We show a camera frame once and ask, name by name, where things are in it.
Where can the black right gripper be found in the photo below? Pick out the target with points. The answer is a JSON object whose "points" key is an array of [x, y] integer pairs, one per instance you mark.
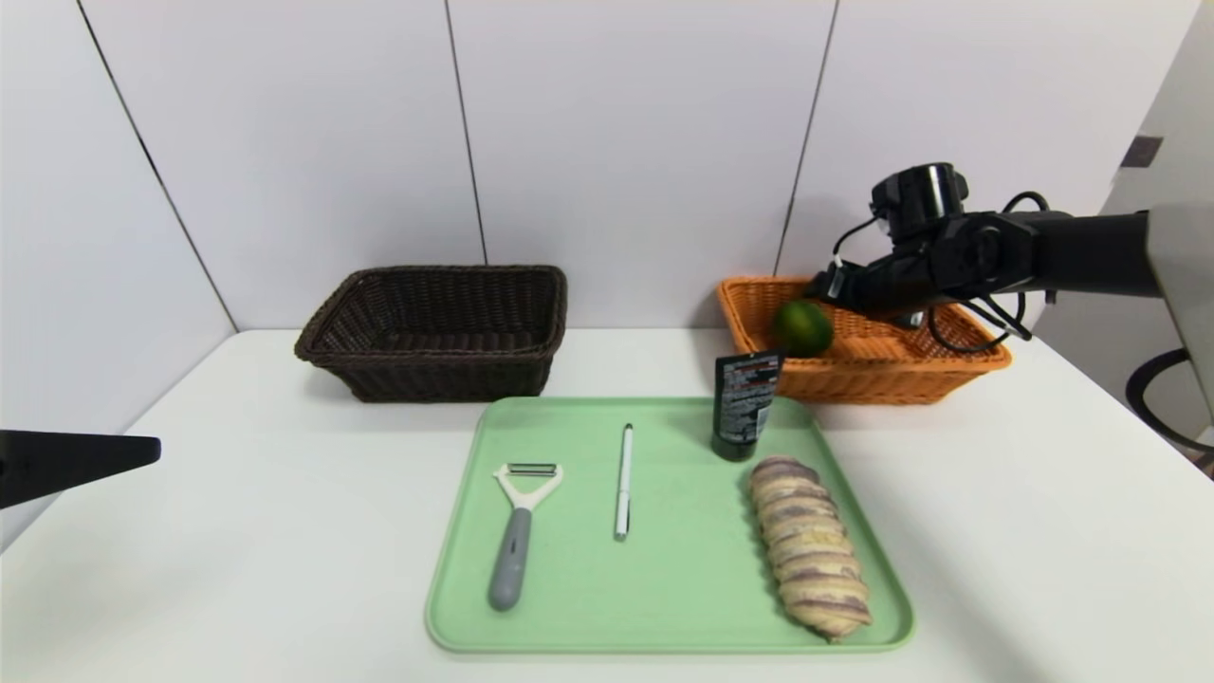
{"points": [[838, 282]]}

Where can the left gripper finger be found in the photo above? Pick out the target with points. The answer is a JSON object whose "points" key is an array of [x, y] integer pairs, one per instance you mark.
{"points": [[66, 465]]}

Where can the green lime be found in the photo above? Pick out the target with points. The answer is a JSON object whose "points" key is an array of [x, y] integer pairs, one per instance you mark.
{"points": [[801, 330]]}

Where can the black squeeze tube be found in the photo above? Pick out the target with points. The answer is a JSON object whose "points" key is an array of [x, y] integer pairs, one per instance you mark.
{"points": [[744, 408]]}

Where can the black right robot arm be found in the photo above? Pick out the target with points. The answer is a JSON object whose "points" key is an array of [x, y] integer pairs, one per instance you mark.
{"points": [[1091, 251]]}

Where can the orange wicker basket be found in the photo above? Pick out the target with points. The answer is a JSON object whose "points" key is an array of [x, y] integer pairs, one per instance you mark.
{"points": [[854, 384]]}

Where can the dark brown wicker basket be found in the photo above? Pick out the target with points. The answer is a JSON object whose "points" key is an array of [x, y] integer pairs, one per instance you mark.
{"points": [[427, 379]]}

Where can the white pen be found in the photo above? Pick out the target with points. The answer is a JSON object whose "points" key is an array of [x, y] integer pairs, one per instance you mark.
{"points": [[623, 484]]}

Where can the light green plastic tray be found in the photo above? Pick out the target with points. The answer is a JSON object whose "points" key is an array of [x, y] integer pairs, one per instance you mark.
{"points": [[588, 588]]}

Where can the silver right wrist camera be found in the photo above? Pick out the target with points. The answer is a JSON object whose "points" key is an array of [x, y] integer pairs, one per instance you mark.
{"points": [[909, 320]]}

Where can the dark wall fixture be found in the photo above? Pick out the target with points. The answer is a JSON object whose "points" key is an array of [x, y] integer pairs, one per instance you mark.
{"points": [[1141, 152]]}

